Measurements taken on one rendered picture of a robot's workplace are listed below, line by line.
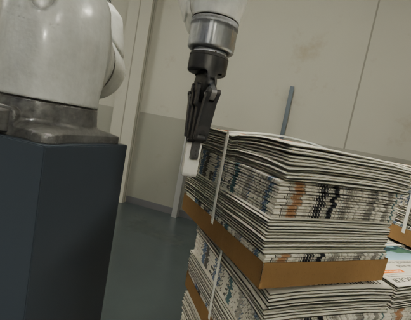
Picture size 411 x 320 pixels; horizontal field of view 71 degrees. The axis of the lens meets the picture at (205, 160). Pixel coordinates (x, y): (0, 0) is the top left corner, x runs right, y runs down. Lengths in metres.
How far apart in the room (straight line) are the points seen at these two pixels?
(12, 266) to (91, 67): 0.31
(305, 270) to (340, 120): 2.67
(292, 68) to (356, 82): 0.62
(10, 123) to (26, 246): 0.17
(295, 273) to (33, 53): 0.51
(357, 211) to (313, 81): 2.64
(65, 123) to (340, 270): 0.51
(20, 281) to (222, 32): 0.50
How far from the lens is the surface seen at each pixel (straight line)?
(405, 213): 1.03
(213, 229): 0.61
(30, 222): 0.46
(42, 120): 0.49
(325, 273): 0.56
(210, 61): 0.54
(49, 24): 0.50
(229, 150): 0.59
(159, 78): 3.49
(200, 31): 0.56
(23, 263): 0.49
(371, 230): 0.62
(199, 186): 0.69
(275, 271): 0.49
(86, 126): 0.51
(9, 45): 0.52
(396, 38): 3.35
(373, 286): 0.67
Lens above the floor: 1.06
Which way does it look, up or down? 6 degrees down
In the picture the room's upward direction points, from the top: 10 degrees clockwise
